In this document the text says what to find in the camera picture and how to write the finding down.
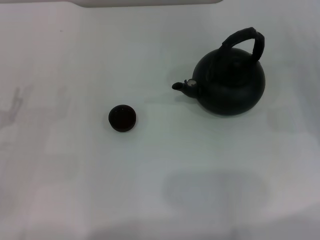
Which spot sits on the dark brown teacup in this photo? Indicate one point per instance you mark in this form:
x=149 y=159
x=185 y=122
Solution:
x=122 y=118

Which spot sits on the black round teapot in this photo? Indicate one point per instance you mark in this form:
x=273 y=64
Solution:
x=230 y=85

